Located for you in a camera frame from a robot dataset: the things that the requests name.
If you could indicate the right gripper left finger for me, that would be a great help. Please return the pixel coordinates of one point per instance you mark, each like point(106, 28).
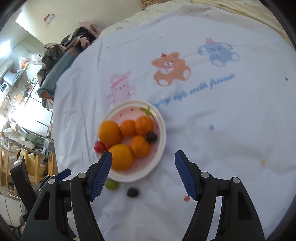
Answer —
point(48, 218)

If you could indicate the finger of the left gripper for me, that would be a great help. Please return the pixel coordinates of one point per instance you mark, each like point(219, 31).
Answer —
point(62, 175)

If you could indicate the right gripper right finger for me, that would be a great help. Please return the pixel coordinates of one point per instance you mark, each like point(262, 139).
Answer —
point(238, 218)

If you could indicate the red cherry tomato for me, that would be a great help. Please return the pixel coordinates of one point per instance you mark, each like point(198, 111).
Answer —
point(99, 147)

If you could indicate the green round fruit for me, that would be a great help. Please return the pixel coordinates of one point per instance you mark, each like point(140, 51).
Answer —
point(111, 184)

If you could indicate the large oval orange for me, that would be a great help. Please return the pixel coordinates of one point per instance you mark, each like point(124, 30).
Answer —
point(122, 157)

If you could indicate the small tangerine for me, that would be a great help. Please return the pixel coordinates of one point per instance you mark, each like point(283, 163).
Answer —
point(140, 147)
point(127, 128)
point(144, 125)

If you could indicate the dark purple grape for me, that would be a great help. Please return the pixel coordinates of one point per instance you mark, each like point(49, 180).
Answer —
point(151, 137)

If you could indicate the grey metal stool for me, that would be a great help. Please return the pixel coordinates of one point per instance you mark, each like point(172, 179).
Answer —
point(44, 131)

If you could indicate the large orange in plate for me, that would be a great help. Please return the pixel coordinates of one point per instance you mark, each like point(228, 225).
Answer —
point(109, 133)

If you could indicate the small tangerine in plate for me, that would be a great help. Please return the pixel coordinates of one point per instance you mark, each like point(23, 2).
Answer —
point(127, 128)

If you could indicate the teal orange blanket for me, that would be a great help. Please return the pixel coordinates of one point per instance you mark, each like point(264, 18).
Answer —
point(48, 87)

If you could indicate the pink strawberry ceramic plate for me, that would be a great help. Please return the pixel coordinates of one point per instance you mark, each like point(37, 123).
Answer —
point(131, 110)

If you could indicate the pile of dark clothes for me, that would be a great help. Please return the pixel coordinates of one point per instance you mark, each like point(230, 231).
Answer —
point(82, 37)

